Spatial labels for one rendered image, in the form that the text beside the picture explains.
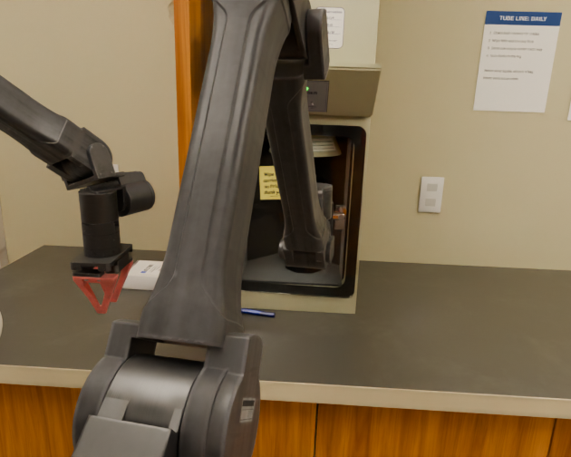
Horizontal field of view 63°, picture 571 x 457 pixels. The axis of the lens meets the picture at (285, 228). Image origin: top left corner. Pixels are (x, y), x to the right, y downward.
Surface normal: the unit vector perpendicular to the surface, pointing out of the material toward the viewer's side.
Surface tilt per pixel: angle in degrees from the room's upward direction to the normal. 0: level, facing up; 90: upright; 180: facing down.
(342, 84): 135
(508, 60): 90
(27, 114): 72
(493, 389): 0
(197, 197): 56
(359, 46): 90
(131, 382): 28
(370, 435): 90
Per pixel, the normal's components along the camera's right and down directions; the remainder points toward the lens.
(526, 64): -0.06, 0.27
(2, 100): 0.83, -0.14
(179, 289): -0.19, -0.32
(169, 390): -0.11, -0.73
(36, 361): 0.04, -0.96
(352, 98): -0.06, 0.87
